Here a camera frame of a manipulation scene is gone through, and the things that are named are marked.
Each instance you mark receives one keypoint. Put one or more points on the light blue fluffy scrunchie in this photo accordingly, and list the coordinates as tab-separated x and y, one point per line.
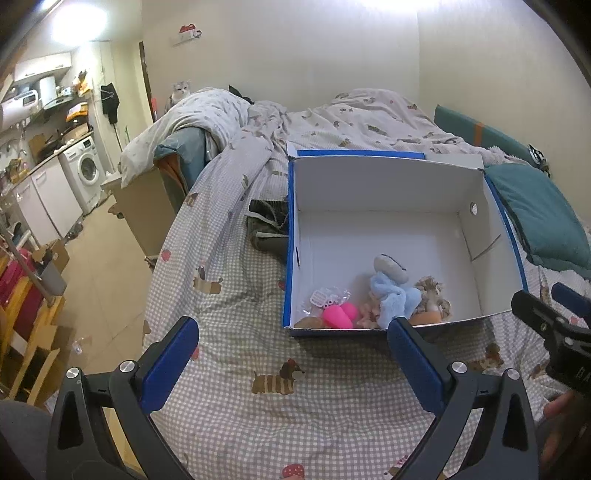
390	295

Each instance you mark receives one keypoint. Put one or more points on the teal headboard cushion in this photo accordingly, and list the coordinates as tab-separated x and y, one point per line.
480	131

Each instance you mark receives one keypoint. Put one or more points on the brown striped plush toy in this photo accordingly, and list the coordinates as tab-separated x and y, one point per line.
431	288

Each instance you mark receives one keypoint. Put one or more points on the black white patterned item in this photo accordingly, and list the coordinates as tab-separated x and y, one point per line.
538	159

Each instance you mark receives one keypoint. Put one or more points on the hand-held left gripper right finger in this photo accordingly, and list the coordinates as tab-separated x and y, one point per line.
415	369

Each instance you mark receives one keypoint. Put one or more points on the white patterned duvet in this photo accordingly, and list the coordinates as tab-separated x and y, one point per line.
221	115

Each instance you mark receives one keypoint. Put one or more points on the magenta bag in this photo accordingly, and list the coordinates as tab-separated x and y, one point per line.
18	295

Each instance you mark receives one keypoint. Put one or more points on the grey white cat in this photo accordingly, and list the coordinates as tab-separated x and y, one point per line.
179	94

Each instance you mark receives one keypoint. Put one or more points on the white kitchen cabinet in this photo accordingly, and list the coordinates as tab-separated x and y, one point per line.
46	203

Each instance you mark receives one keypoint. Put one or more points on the pink makeup sponge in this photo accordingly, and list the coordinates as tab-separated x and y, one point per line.
339	316

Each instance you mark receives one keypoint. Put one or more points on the white washing machine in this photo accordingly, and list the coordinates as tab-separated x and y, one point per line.
85	166

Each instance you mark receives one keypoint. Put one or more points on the grey bin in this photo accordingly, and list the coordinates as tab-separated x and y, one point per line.
51	279

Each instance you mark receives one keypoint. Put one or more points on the orange soft item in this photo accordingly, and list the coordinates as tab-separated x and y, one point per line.
425	318

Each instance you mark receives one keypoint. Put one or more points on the black hanging garment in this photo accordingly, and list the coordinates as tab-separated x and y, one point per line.
110	101

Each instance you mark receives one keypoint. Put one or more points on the teal pillow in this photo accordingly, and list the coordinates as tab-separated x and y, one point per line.
540	212

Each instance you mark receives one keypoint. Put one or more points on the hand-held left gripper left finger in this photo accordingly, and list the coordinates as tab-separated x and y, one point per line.
171	364

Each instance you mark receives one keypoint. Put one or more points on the red white wall decoration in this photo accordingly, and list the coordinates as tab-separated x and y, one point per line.
189	33

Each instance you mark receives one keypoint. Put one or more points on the grey white plush item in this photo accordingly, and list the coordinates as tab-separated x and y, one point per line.
390	266

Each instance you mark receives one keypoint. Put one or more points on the checked dog print bedsheet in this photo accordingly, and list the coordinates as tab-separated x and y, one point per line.
277	369

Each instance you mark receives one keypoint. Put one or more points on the white cardboard box blue edge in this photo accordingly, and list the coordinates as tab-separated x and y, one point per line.
392	217

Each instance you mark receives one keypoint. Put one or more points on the brown cardboard box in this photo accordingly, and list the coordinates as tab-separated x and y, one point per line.
143	212

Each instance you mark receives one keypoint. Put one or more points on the beige scrunchie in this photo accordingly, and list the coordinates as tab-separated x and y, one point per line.
369	316

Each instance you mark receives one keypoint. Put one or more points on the wooden chair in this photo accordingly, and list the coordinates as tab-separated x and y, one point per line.
37	350

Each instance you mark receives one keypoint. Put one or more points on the white water heater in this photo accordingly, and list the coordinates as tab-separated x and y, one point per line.
18	108

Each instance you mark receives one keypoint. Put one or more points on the person's grey trouser leg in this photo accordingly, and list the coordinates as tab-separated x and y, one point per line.
23	434

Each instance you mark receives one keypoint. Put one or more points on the dark green clothing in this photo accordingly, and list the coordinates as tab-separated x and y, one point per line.
268	230

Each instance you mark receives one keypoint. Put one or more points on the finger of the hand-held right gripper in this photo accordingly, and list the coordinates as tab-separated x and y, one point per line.
570	295
531	307

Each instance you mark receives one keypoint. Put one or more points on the person's right hand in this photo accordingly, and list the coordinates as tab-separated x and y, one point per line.
561	420

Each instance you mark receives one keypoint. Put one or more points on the clear bag of hair clips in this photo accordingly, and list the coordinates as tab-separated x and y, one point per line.
323	297

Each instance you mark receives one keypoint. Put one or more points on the blue grey pillow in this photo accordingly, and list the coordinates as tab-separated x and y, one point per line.
182	152

